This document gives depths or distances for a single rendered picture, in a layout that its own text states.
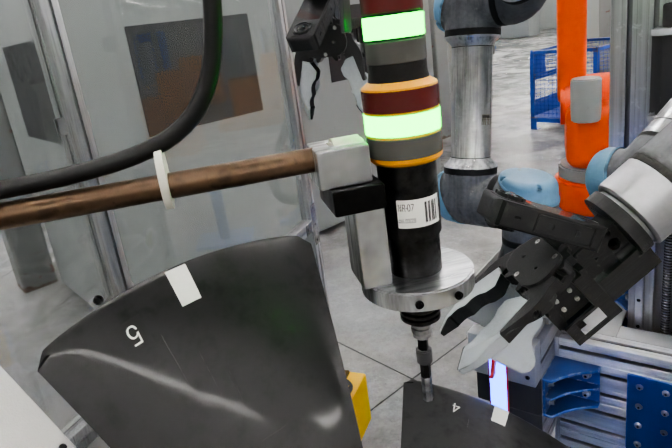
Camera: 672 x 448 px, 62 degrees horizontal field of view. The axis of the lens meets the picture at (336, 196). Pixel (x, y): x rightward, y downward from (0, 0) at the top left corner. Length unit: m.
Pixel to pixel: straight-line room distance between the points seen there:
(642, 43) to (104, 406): 1.10
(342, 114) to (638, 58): 3.40
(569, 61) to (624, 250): 3.95
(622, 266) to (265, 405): 0.36
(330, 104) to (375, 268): 4.07
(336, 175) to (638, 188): 0.34
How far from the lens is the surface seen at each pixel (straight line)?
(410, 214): 0.32
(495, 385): 0.82
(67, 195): 0.31
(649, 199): 0.57
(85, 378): 0.46
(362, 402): 0.94
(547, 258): 0.56
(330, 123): 4.39
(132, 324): 0.46
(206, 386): 0.44
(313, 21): 0.82
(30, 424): 0.63
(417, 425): 0.67
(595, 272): 0.59
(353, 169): 0.30
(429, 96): 0.31
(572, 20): 4.46
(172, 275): 0.47
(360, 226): 0.32
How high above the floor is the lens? 1.62
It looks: 17 degrees down
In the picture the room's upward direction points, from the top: 8 degrees counter-clockwise
